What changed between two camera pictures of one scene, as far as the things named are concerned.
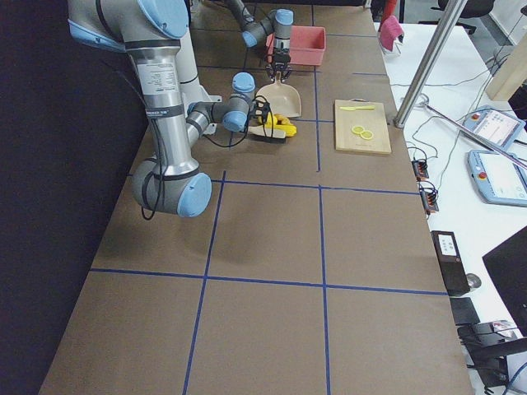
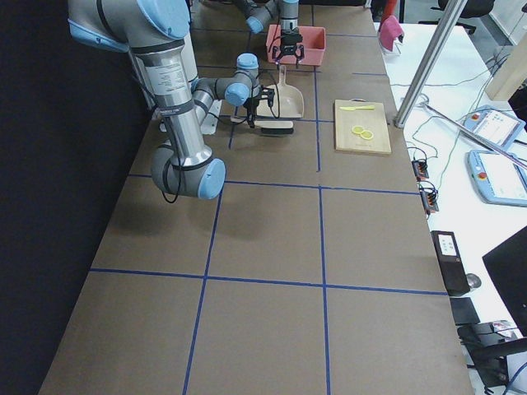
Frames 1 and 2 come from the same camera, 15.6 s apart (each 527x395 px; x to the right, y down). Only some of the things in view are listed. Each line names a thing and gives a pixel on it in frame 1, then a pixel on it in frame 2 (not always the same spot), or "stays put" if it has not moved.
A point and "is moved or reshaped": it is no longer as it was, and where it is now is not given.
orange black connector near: (428, 195) stays put
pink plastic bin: (307, 44) stays put
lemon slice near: (366, 135) stays put
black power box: (453, 271) stays put
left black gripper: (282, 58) to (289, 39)
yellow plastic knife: (352, 109) stays put
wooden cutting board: (372, 120) stays put
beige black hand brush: (261, 133) is moved or reshaped
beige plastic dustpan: (282, 99) is moved or reshaped
